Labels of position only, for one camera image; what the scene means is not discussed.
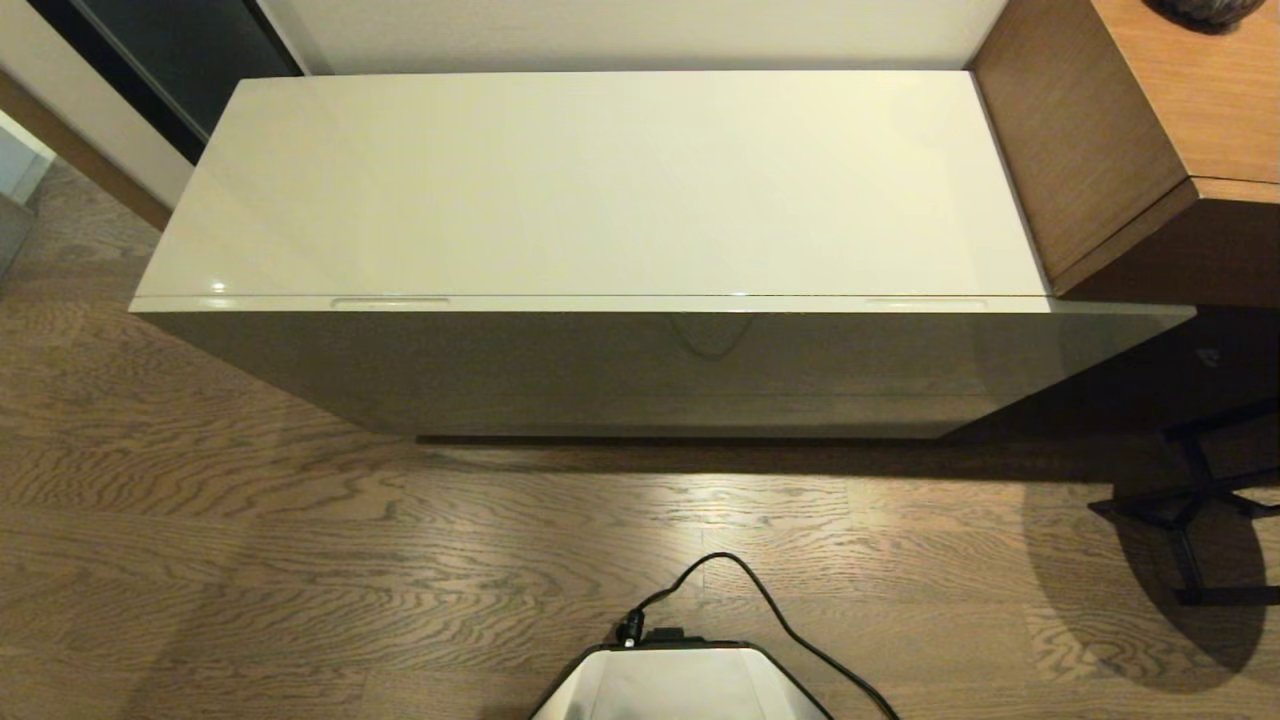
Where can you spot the glossy white low cabinet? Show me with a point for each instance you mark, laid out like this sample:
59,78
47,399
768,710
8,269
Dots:
600,180

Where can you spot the silver and black robot base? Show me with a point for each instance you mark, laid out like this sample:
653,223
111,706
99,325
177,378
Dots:
680,690

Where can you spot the brown wooden side cabinet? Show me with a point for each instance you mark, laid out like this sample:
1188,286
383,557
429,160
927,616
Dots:
1080,130

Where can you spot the dark round vase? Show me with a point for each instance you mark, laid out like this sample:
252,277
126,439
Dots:
1205,10

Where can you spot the dark glass door panel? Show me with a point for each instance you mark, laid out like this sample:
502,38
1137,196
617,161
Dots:
170,60

